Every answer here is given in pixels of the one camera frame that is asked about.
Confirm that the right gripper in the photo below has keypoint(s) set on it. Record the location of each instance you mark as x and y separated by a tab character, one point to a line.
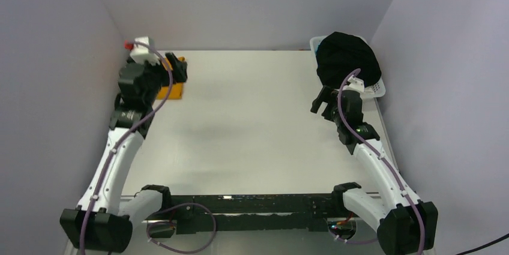
328	96

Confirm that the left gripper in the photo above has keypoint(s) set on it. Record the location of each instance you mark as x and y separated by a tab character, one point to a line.
179	68

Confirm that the yellow t shirt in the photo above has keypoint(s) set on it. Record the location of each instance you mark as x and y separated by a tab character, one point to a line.
176	89

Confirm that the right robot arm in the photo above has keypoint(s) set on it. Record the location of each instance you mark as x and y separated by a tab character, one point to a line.
404	224

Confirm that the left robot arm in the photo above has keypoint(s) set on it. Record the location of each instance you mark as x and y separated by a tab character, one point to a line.
149	200

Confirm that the black t shirt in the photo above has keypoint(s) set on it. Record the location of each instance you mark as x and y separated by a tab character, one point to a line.
339	54

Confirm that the white laundry basket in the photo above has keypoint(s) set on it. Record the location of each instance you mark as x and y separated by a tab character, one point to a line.
376	90

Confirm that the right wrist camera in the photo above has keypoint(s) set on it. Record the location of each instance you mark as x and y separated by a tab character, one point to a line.
354	84

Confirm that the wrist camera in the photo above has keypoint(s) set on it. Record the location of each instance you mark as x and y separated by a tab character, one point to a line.
140	54
354	84

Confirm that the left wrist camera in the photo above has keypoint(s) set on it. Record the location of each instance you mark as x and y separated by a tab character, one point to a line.
140	54

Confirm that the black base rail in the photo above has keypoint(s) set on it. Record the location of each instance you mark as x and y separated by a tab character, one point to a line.
189	214

